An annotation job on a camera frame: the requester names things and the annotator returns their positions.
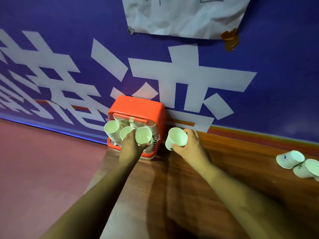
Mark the person's left hand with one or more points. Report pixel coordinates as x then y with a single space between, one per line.
128 151

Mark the person's right hand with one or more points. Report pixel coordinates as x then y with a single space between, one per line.
193 151

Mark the person's right thumb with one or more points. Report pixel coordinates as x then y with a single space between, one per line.
178 147

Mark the person's left thumb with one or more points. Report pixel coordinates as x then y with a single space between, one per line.
144 147

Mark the person's right forearm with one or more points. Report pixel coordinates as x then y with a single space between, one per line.
249 204

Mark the person's left forearm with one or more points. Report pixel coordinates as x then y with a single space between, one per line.
99 201

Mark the stacks of nested white cups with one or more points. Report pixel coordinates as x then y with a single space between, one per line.
112 128

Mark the orange plastic cup holder box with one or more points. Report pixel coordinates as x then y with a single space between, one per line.
139 107

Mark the brown tape piece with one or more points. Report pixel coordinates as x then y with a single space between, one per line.
230 39

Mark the blue banner with white characters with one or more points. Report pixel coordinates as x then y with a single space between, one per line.
274 59

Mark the crumpled white paper sheet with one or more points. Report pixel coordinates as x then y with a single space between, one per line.
184 17

